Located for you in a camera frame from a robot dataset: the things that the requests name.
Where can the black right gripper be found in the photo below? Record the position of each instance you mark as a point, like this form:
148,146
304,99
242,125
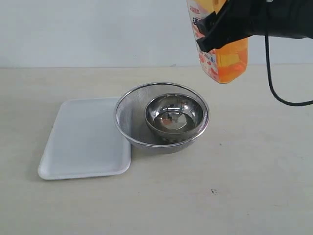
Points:
236,20

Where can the orange pump soap bottle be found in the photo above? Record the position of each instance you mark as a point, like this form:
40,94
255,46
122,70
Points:
225,64

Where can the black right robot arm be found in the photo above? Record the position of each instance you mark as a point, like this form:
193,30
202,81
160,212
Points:
286,18

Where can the small stainless steel bowl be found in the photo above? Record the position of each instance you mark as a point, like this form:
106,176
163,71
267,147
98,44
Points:
175,117

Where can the steel mesh strainer basket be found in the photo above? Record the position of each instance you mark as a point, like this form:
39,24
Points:
129,117

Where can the white rectangular plastic tray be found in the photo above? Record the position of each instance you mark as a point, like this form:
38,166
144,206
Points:
84,142

